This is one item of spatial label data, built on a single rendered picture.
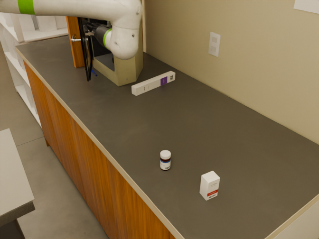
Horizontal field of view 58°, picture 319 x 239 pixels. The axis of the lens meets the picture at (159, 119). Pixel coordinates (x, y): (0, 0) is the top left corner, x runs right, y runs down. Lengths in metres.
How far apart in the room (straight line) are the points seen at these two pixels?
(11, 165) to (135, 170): 0.39
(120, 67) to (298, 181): 0.98
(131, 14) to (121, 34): 0.08
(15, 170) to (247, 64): 1.05
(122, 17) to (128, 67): 0.53
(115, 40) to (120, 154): 0.42
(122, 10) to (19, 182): 0.64
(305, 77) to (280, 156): 0.33
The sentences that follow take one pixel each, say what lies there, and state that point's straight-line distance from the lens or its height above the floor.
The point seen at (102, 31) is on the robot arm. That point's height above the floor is 1.31.
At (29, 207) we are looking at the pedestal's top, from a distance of 1.03.
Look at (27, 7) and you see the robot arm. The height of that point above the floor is 1.44.
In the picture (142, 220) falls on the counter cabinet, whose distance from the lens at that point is 1.18.
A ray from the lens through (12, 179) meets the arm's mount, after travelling 0.95.
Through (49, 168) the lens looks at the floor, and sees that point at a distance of 2.57.
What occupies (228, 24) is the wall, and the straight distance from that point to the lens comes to 1.46.
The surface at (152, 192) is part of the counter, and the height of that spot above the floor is 0.94.
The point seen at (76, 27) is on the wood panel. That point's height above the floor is 1.18.
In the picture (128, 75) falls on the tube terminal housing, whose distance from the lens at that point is 1.58.
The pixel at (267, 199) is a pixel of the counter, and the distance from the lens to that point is 1.00.
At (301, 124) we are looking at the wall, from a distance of 1.34.
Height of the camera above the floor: 1.65
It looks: 34 degrees down
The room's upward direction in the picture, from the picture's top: straight up
